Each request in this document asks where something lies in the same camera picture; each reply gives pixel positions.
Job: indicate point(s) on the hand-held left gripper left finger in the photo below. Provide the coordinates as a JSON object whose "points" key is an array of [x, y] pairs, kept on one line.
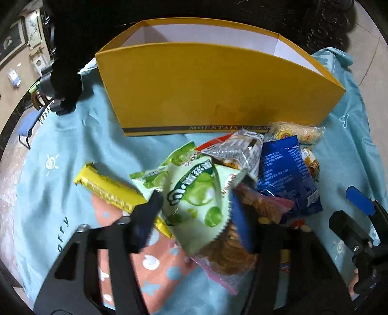
{"points": [[144, 230]]}

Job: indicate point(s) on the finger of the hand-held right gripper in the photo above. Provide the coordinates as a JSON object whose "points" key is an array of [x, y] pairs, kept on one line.
{"points": [[360, 201], [348, 230]]}

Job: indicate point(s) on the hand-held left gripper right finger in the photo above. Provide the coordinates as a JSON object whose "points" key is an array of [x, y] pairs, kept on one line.
{"points": [[241, 224]]}

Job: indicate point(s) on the green snack packet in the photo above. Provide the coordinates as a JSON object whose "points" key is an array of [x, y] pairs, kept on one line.
{"points": [[194, 193]]}

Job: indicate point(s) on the yellow cardboard box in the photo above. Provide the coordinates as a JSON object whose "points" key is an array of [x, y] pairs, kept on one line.
{"points": [[197, 91]]}

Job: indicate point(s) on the person's right hand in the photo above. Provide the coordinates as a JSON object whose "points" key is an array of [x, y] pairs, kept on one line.
{"points": [[354, 283]]}

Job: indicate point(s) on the pink cracker packet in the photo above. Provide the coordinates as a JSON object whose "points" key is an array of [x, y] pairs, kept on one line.
{"points": [[224, 257]]}

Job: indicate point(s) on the yellow snack bar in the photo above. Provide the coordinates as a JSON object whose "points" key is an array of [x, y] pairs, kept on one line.
{"points": [[106, 187]]}

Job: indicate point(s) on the small clear pastry packet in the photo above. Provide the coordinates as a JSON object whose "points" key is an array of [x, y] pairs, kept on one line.
{"points": [[312, 165]]}

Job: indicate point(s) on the dark blue snack packet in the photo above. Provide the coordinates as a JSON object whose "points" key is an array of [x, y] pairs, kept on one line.
{"points": [[288, 172]]}

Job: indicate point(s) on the silver and red snack packet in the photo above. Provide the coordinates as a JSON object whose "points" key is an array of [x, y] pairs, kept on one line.
{"points": [[239, 154]]}

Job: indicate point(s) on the clear pastry snack packet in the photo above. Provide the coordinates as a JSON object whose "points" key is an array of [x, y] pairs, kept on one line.
{"points": [[297, 133]]}

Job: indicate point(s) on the light blue printed cloth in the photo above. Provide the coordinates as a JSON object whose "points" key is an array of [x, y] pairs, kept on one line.
{"points": [[60, 136]]}

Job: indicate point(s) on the houndstooth stool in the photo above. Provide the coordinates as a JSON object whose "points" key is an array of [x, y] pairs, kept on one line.
{"points": [[45, 115]]}

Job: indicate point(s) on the blue seat metal chair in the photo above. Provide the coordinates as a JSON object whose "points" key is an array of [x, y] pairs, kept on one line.
{"points": [[30, 124]]}

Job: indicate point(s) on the black stand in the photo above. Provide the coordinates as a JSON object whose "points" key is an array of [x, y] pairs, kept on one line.
{"points": [[63, 75]]}

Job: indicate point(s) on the dark carved wooden chair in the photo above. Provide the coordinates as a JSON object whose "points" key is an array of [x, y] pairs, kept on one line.
{"points": [[318, 30]]}

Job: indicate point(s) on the green round object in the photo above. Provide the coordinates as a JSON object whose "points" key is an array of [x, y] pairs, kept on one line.
{"points": [[34, 86]]}

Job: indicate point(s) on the white framed picture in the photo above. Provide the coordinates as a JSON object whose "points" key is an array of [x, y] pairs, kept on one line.
{"points": [[32, 28]]}

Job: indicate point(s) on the dark framed picture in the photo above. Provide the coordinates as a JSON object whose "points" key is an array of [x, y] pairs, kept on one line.
{"points": [[12, 41]]}

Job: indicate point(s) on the white wall paper holder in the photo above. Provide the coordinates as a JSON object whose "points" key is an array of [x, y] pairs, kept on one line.
{"points": [[38, 62]]}

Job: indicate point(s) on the white wall device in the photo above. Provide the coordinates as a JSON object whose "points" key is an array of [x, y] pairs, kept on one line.
{"points": [[14, 78]]}

